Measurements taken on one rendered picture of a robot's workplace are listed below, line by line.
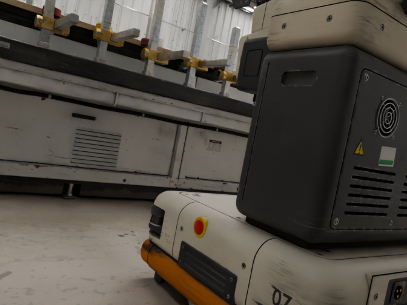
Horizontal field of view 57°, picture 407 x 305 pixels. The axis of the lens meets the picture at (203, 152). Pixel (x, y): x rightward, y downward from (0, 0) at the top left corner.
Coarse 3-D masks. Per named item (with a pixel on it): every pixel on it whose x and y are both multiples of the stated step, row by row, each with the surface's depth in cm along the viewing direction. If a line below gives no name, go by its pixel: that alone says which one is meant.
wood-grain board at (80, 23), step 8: (0, 0) 165; (8, 0) 166; (16, 0) 168; (24, 8) 170; (32, 8) 172; (40, 8) 174; (80, 24) 185; (88, 24) 187; (128, 40) 200; (136, 40) 203; (160, 48) 212
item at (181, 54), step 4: (168, 52) 180; (172, 52) 177; (176, 52) 174; (180, 52) 170; (184, 52) 169; (188, 52) 170; (160, 56) 186; (164, 56) 183; (168, 56) 179; (172, 56) 176; (176, 56) 173; (180, 56) 170; (184, 56) 169; (144, 60) 200; (160, 60) 189; (164, 60) 187
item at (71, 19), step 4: (64, 16) 147; (68, 16) 142; (72, 16) 140; (76, 16) 140; (60, 20) 152; (64, 20) 146; (68, 20) 141; (72, 20) 140; (76, 20) 141; (56, 24) 156; (60, 24) 151; (64, 24) 148; (68, 24) 146; (72, 24) 145; (56, 28) 159; (60, 28) 157; (64, 28) 156
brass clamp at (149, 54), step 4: (144, 48) 186; (144, 52) 185; (148, 52) 185; (152, 52) 186; (156, 52) 188; (160, 52) 189; (144, 56) 185; (148, 56) 186; (152, 56) 187; (156, 56) 188; (152, 60) 188; (156, 60) 188; (164, 64) 194
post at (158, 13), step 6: (156, 0) 187; (162, 0) 186; (156, 6) 187; (162, 6) 187; (156, 12) 186; (162, 12) 187; (156, 18) 186; (156, 24) 186; (156, 30) 187; (150, 36) 188; (156, 36) 187; (150, 42) 187; (156, 42) 188; (150, 48) 186; (156, 48) 188; (150, 60) 187; (144, 66) 190; (150, 66) 188
